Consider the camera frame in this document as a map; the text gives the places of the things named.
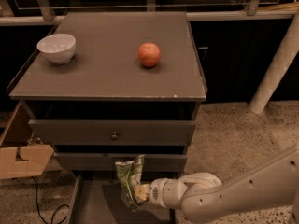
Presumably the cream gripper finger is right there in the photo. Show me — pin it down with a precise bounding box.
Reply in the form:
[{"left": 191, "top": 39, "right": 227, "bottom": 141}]
[{"left": 135, "top": 184, "right": 150, "bottom": 203}]

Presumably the green jalapeno chip bag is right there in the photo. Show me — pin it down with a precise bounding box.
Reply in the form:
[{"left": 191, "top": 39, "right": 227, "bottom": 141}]
[{"left": 115, "top": 155, "right": 147, "bottom": 209}]

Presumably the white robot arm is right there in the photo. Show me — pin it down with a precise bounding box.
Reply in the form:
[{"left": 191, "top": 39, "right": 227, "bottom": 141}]
[{"left": 134, "top": 146, "right": 299, "bottom": 224}]

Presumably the bottom grey drawer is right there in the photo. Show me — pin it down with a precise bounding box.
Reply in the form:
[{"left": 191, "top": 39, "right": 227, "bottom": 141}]
[{"left": 66, "top": 172, "right": 179, "bottom": 224}]

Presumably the grey drawer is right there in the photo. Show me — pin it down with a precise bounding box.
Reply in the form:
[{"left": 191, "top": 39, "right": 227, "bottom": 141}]
[
  {"left": 29, "top": 119, "right": 195, "bottom": 146},
  {"left": 66, "top": 172, "right": 179, "bottom": 224},
  {"left": 54, "top": 152, "right": 187, "bottom": 173}
]

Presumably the middle grey drawer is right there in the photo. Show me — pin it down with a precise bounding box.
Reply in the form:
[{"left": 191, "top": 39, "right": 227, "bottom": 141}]
[{"left": 54, "top": 152, "right": 187, "bottom": 173}]

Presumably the top grey drawer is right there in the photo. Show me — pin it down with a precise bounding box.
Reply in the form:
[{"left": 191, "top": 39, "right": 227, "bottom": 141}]
[{"left": 29, "top": 119, "right": 195, "bottom": 146}]

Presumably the grey drawer cabinet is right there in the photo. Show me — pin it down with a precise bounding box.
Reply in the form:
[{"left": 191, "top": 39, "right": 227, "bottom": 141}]
[{"left": 6, "top": 11, "right": 207, "bottom": 173}]

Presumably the wooden cutout board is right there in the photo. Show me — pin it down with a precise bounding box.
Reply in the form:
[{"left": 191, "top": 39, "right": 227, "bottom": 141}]
[{"left": 0, "top": 145, "right": 53, "bottom": 180}]

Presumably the red apple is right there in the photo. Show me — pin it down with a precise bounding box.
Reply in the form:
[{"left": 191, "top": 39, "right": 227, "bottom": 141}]
[{"left": 138, "top": 42, "right": 161, "bottom": 68}]

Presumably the white ceramic bowl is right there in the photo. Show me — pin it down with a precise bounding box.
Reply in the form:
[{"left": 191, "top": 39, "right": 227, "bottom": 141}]
[{"left": 36, "top": 34, "right": 76, "bottom": 64}]

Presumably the white diagonal pole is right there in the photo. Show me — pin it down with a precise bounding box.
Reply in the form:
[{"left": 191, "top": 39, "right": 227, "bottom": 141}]
[{"left": 249, "top": 11, "right": 299, "bottom": 114}]

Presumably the black cable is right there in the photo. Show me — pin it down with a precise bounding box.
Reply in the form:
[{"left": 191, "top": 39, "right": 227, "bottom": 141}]
[{"left": 31, "top": 176, "right": 70, "bottom": 224}]

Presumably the metal railing frame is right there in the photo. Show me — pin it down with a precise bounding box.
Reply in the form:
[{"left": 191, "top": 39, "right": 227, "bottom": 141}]
[{"left": 0, "top": 0, "right": 299, "bottom": 26}]

